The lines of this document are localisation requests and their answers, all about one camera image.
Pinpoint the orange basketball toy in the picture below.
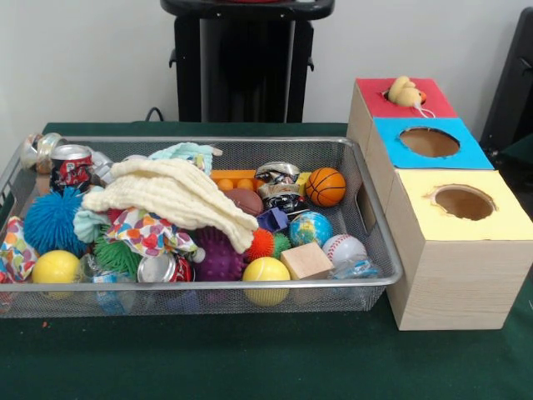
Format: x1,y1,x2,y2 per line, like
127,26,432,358
306,167,347,208

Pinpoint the cream knitted cloth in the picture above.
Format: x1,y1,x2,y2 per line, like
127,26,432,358
82,157,260,254

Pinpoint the mint green knitted cloth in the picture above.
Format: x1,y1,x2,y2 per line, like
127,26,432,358
72,142,224,243

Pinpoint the crushed red soda can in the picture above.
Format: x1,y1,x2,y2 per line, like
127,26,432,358
136,252,195,283

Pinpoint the yellow duck plush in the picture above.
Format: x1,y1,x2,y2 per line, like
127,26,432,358
386,75,435,120

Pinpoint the wooden box with three holes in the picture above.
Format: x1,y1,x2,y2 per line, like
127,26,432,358
346,77,533,333

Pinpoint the silver mesh bin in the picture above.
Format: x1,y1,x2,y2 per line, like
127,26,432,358
0,135,404,320

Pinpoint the wooden block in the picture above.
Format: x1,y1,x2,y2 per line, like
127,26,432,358
280,242,336,281

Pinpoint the yellow ball with seam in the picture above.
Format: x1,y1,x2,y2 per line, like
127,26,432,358
242,257,291,308

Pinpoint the white baseball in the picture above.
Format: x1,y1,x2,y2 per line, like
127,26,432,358
321,233,368,264

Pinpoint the dark green table cloth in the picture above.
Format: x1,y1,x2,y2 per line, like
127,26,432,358
0,121,533,400
497,135,533,197

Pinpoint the green spiky rubber ball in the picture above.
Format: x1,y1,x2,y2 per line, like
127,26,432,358
92,232,142,278

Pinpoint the blue spiky rubber ball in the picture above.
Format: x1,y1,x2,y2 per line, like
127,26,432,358
22,187,91,256

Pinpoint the plain yellow ball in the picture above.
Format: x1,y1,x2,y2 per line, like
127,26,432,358
31,250,81,299

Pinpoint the black stand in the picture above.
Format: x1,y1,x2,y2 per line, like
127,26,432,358
478,6,533,168

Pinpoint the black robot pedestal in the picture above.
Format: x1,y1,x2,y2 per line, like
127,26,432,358
160,0,336,124

